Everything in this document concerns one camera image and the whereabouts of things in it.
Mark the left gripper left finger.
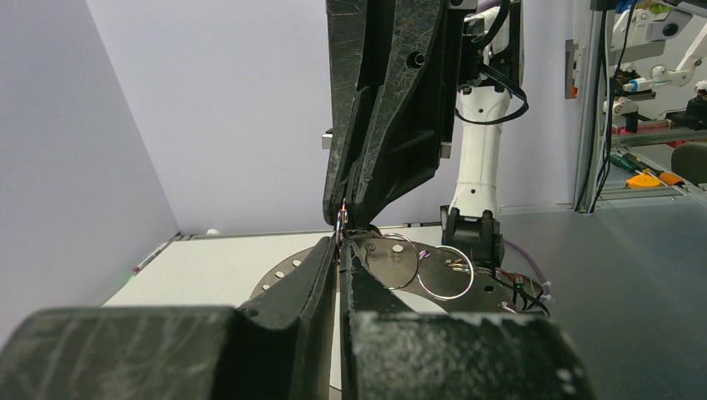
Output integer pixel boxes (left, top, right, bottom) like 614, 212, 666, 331
1, 237, 336, 399

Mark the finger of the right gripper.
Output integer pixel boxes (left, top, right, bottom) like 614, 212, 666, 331
323, 1, 378, 226
344, 1, 459, 227

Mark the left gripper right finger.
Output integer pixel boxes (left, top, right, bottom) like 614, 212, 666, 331
340, 242, 595, 399

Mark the large perforated metal keyring disc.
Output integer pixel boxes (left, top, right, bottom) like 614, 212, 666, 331
248, 207, 545, 316

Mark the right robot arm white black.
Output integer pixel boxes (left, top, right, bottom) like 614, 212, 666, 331
323, 0, 529, 269

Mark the marker pen red cap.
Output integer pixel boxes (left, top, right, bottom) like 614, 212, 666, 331
133, 242, 171, 275

